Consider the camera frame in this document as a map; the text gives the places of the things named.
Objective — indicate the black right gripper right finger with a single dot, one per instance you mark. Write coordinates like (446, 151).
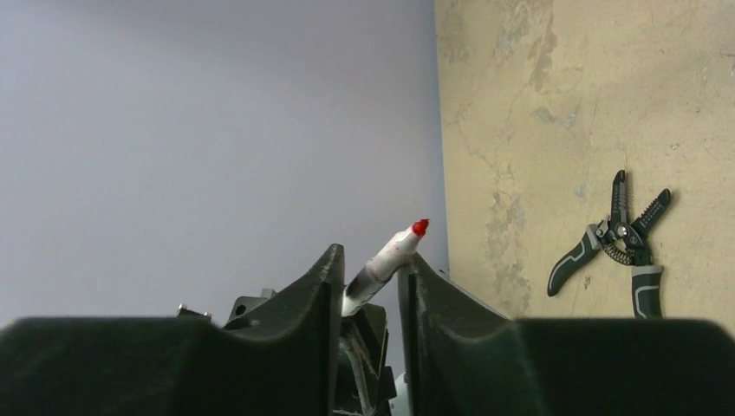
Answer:
(464, 359)

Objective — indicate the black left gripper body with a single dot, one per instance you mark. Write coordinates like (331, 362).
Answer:
(241, 312)

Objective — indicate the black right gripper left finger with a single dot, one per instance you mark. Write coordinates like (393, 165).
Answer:
(278, 359)

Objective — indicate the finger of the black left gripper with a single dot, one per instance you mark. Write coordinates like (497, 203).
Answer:
(364, 382)

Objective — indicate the red and white marker pen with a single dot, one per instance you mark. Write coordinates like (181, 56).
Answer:
(380, 268)

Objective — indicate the black handled pliers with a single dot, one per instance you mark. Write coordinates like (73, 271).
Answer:
(624, 240)

